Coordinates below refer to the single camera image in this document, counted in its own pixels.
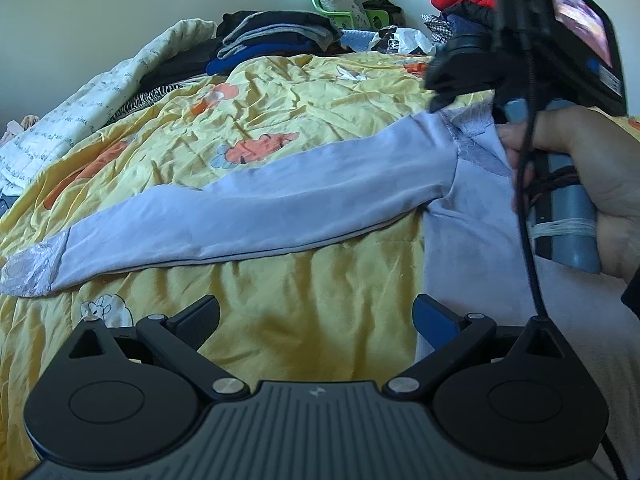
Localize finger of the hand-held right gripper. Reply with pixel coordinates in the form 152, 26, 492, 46
425, 54, 501, 113

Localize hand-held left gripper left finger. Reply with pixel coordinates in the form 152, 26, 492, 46
67, 294, 248, 402

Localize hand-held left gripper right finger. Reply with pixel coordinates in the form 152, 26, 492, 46
382, 294, 568, 403

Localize lavender long-sleeve shirt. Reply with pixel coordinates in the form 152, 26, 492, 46
0, 102, 640, 480

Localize pile of assorted clothes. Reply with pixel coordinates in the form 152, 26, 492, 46
420, 0, 501, 47

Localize stack of folded dark clothes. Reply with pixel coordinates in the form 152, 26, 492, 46
207, 10, 346, 76

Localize person's right hand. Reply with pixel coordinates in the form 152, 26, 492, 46
500, 105, 640, 281

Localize white plastic bag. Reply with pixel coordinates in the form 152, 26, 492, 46
377, 25, 437, 57

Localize light blue blanket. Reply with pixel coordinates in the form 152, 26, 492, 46
340, 29, 382, 54

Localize green plastic chair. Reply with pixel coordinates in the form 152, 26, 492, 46
312, 0, 392, 31

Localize yellow carrot-print blanket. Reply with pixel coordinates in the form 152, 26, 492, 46
0, 52, 640, 466

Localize zebra-striped cloth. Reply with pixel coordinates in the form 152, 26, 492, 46
107, 82, 187, 123

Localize white script-print quilt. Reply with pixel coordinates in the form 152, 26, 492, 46
0, 18, 217, 196

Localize pink cloth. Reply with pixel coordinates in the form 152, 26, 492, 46
0, 115, 40, 147

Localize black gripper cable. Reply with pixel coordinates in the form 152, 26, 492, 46
512, 0, 628, 480

